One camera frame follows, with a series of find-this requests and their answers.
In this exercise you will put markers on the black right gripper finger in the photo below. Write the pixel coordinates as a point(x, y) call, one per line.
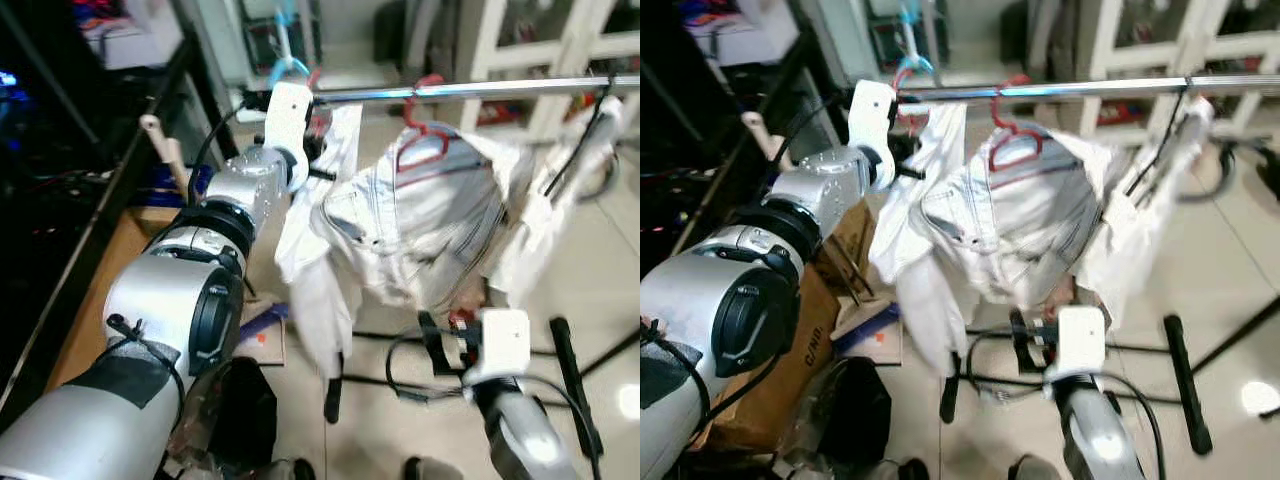
point(1018, 335)
point(430, 340)

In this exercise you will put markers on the red clothes hanger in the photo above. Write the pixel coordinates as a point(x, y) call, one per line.
point(425, 140)
point(313, 78)
point(1010, 140)
point(905, 85)

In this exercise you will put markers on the black clothes hanger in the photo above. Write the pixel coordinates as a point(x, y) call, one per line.
point(575, 150)
point(1165, 140)

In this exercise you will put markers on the light blue standing fan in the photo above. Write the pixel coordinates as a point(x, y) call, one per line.
point(287, 65)
point(912, 60)

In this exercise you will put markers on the cream shirt plaid trim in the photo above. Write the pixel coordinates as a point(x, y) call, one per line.
point(1020, 220)
point(430, 220)

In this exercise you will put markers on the grey robot leg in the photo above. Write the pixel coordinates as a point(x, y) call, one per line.
point(430, 470)
point(1035, 468)
point(905, 470)

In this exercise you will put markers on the white collared shirt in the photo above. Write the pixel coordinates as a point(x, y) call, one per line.
point(545, 210)
point(1140, 220)

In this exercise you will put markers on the black bag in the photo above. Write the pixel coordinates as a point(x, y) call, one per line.
point(240, 415)
point(850, 410)

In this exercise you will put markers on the large cardboard box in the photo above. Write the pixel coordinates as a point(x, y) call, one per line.
point(100, 300)
point(800, 340)

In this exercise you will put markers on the black desk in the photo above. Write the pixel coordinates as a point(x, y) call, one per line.
point(60, 150)
point(700, 100)

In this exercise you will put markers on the white glass-door cabinet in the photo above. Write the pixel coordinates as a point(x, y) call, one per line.
point(540, 40)
point(1150, 40)

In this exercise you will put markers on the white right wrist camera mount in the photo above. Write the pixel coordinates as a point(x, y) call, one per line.
point(503, 345)
point(1080, 340)

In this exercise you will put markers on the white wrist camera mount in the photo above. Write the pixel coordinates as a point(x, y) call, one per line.
point(872, 120)
point(288, 120)
point(503, 345)
point(1080, 340)

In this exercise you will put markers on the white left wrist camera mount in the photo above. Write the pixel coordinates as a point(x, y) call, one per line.
point(872, 120)
point(288, 120)

